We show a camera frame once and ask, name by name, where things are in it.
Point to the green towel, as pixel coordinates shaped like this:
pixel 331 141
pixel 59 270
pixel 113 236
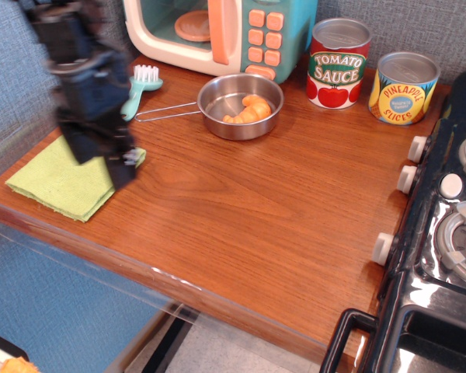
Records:
pixel 56 180

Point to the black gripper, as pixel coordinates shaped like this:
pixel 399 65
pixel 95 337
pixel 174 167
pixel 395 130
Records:
pixel 90 96

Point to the white stove knob rear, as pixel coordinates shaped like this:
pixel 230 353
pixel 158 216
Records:
pixel 416 148

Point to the orange toy croissant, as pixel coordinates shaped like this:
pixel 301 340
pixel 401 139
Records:
pixel 255 109

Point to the teal dish brush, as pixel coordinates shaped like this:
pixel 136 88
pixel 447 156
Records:
pixel 145 78

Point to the black toy stove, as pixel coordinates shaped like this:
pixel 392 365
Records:
pixel 420 325

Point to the teal toy microwave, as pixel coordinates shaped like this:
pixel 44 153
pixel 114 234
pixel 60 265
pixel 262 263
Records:
pixel 266 38

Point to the small steel pan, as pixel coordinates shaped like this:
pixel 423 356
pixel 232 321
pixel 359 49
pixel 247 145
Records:
pixel 223 96

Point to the orange plate in microwave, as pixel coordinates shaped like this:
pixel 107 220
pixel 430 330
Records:
pixel 193 26

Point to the tomato sauce can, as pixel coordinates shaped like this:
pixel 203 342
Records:
pixel 337 61

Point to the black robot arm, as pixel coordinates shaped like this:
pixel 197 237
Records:
pixel 68 30

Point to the pineapple slices can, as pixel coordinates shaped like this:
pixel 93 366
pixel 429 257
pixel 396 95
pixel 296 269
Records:
pixel 403 87

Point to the white stove knob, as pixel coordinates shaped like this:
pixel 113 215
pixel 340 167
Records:
pixel 406 178
pixel 382 248
pixel 416 148

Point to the white stove knob middle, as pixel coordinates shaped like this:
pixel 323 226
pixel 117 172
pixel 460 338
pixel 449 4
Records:
pixel 406 178

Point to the white stove knob front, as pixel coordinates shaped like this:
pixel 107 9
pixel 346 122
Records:
pixel 382 248

